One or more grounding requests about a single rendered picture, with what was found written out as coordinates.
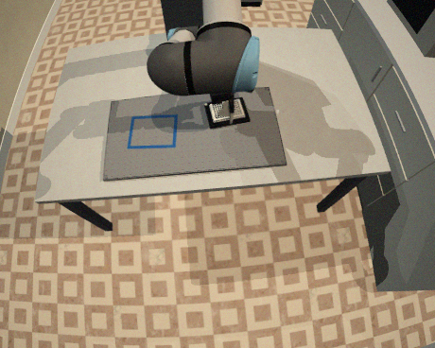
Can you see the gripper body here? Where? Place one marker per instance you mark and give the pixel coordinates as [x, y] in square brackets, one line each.
[221, 97]

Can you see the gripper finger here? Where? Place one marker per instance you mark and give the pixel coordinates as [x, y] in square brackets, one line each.
[228, 109]

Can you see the blue tape outline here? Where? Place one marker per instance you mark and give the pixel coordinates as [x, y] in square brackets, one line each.
[154, 116]

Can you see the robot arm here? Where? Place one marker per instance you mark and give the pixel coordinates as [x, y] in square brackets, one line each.
[223, 59]

